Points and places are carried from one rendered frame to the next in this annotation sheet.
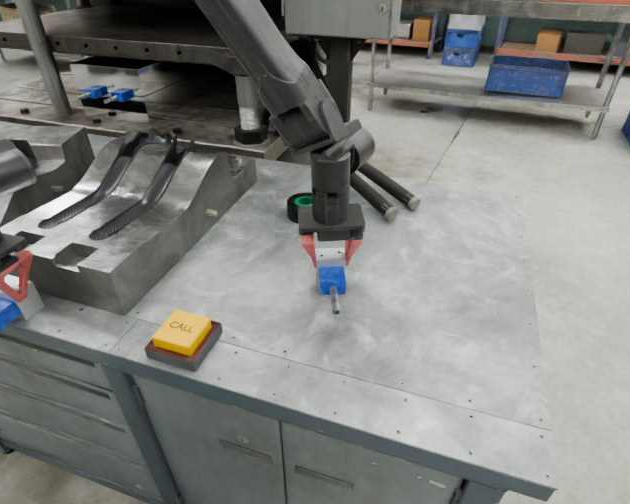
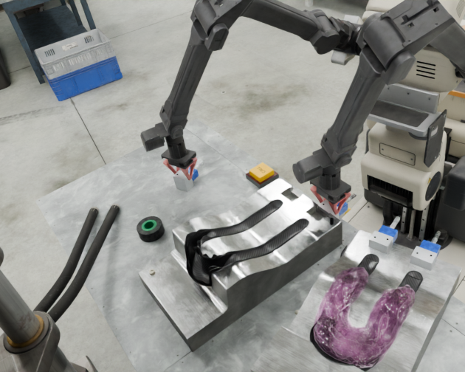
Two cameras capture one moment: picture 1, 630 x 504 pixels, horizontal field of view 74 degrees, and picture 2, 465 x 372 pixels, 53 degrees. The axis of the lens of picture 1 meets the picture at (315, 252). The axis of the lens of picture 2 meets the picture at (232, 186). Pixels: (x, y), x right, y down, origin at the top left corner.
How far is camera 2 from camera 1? 173 cm
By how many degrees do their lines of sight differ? 94
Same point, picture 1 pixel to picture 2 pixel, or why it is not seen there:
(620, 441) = not seen: hidden behind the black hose
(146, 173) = (232, 239)
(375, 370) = (207, 150)
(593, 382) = (32, 291)
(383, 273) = (162, 181)
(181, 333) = (262, 167)
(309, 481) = not seen: hidden behind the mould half
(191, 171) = (206, 222)
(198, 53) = not seen: outside the picture
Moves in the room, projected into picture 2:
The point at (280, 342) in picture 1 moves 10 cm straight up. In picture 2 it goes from (228, 167) to (224, 145)
